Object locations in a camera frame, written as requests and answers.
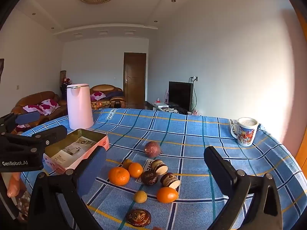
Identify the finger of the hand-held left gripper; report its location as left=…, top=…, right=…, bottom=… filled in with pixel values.
left=5, top=125, right=68, bottom=152
left=0, top=111, right=41, bottom=135

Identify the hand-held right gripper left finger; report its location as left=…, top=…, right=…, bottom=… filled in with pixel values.
left=27, top=146, right=107, bottom=230

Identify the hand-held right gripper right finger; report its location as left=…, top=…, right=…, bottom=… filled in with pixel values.
left=204, top=146, right=283, bottom=230

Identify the large orange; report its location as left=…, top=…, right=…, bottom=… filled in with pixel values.
left=108, top=166, right=130, bottom=186

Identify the pink tin box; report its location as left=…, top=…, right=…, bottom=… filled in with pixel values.
left=43, top=128, right=110, bottom=175

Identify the small brown wrapper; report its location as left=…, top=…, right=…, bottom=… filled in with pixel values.
left=160, top=172, right=181, bottom=189

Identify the yellowish brown kiwi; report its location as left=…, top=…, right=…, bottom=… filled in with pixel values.
left=133, top=190, right=148, bottom=204

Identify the dark wrinkled passion fruit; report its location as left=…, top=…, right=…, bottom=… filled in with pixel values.
left=141, top=170, right=159, bottom=186

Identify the patterned brown round cake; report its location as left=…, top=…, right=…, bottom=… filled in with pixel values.
left=151, top=159, right=168, bottom=176

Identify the brown embossed cake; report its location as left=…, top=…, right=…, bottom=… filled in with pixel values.
left=126, top=209, right=152, bottom=228

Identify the person's left hand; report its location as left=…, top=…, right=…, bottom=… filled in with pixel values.
left=7, top=172, right=22, bottom=198

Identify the white printed booklet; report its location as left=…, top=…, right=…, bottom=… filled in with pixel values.
left=49, top=136, right=95, bottom=169

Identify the brown leather sofa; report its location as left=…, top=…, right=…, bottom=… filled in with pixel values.
left=11, top=91, right=69, bottom=130

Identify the blue plaid tablecloth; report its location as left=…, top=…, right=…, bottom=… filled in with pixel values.
left=20, top=108, right=303, bottom=230

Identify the pink electric kettle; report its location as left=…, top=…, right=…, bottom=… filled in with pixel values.
left=66, top=83, right=94, bottom=130

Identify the white printed mug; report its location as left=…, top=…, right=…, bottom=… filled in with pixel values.
left=231, top=117, right=259, bottom=147

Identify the brown corner ornament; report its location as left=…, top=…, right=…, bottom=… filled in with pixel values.
left=59, top=70, right=71, bottom=94

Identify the purple passion fruit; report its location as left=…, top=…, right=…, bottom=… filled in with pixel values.
left=144, top=141, right=163, bottom=158

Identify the brown leather armchair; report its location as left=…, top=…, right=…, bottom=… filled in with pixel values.
left=90, top=84, right=126, bottom=109

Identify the purple blanket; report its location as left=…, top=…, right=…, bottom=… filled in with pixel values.
left=106, top=90, right=123, bottom=99

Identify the black television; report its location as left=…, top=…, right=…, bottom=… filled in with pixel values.
left=168, top=81, right=193, bottom=112

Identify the low television stand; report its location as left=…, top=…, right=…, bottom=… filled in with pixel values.
left=146, top=101, right=190, bottom=114

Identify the orange wooden panel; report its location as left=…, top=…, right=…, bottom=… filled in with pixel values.
left=291, top=5, right=307, bottom=170

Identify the brown wooden door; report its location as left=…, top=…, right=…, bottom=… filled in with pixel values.
left=123, top=53, right=147, bottom=109

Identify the dark power cable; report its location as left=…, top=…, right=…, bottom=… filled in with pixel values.
left=191, top=80, right=198, bottom=112

